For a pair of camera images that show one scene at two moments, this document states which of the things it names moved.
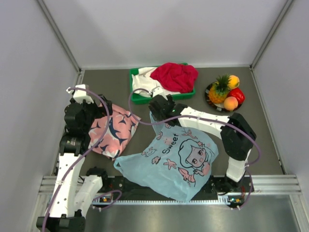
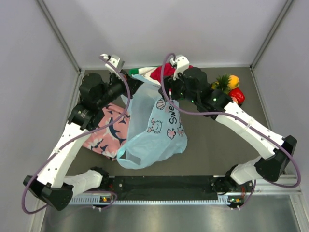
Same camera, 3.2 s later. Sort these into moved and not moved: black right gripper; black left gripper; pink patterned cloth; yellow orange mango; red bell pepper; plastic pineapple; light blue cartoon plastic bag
Moved: black left gripper; light blue cartoon plastic bag; black right gripper
Not moved: plastic pineapple; yellow orange mango; red bell pepper; pink patterned cloth
